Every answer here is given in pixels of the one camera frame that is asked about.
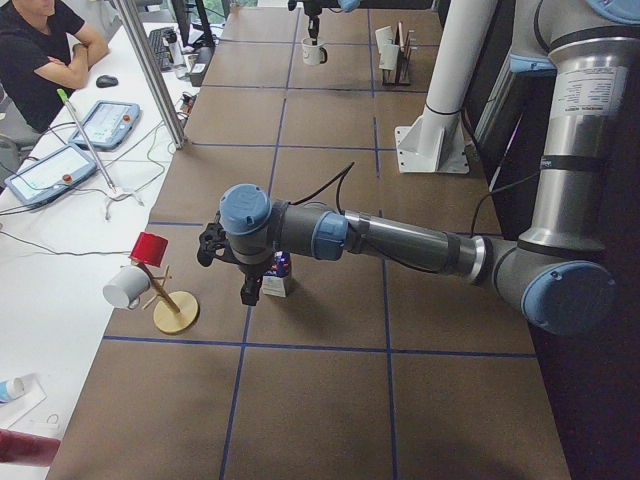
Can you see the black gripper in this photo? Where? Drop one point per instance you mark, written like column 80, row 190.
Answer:
column 250, row 275
column 313, row 13

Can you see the blue Pascual milk carton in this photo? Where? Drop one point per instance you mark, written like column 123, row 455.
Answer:
column 277, row 279

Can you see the white mug black handle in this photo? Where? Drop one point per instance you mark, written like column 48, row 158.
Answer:
column 314, row 52

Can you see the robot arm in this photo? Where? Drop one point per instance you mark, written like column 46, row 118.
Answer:
column 550, row 273
column 343, row 6

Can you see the white ribbed cup on rack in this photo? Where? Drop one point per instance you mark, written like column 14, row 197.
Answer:
column 388, row 59

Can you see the red cup on tree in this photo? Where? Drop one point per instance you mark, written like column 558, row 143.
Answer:
column 149, row 249

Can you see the wooden mug tree stand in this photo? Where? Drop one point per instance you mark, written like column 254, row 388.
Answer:
column 174, row 312

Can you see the white mug on tree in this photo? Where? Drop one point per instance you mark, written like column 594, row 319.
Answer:
column 123, row 291

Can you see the brown paper table cover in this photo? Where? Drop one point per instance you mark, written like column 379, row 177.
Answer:
column 366, row 370

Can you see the black keyboard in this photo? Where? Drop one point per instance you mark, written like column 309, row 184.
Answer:
column 161, row 50

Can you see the far teach pendant tablet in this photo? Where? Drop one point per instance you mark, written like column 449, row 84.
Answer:
column 109, row 123

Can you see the teach pendant tablet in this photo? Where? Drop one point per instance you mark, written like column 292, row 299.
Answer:
column 52, row 176
column 109, row 123

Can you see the black computer mouse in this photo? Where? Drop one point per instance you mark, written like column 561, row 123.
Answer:
column 106, row 81

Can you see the near teach pendant tablet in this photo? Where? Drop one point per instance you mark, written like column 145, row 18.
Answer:
column 52, row 176

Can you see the seated person black shirt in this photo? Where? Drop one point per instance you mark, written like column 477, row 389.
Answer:
column 45, row 47

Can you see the black wire cup rack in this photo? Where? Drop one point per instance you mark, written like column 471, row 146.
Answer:
column 400, row 76

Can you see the white camera pole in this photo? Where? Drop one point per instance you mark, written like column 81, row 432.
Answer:
column 463, row 36

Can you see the aluminium profile post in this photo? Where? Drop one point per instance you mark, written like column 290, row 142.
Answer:
column 138, row 37

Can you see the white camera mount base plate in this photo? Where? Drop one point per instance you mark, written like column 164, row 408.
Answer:
column 444, row 154

